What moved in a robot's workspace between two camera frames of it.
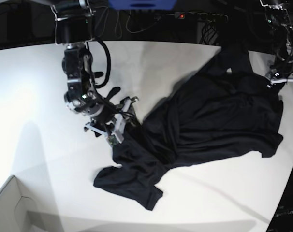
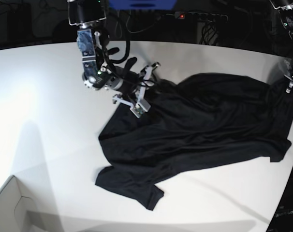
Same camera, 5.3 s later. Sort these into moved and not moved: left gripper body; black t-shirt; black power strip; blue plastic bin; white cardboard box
Moved: black t-shirt; left gripper body
Not moved: white cardboard box; blue plastic bin; black power strip
